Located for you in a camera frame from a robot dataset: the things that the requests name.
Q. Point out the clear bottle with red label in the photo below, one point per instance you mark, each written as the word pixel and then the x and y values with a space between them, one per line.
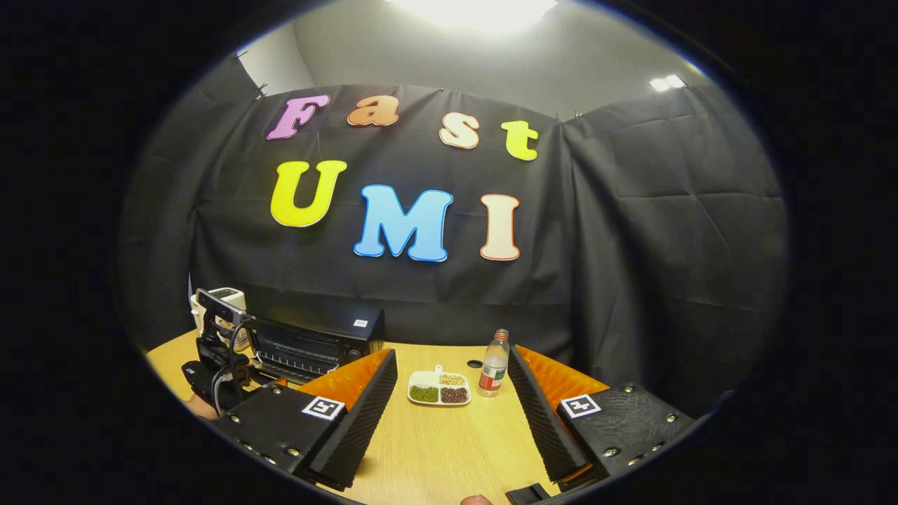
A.
pixel 493 372

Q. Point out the small ceiling light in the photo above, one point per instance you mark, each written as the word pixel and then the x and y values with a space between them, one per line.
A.
pixel 666 83

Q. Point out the large ceiling light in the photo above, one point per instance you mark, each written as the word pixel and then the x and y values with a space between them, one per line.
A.
pixel 477 10

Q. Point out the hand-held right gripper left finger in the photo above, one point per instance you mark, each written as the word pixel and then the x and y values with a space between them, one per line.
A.
pixel 358 435

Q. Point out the black electric oven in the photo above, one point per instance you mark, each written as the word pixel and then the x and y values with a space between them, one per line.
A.
pixel 316 326

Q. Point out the white toaster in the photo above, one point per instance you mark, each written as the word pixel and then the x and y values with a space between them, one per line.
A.
pixel 238 300

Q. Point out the white divided plate of beans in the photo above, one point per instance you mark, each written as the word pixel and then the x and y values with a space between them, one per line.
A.
pixel 424 382

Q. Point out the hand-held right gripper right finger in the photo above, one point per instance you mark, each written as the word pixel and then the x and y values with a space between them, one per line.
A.
pixel 544 421

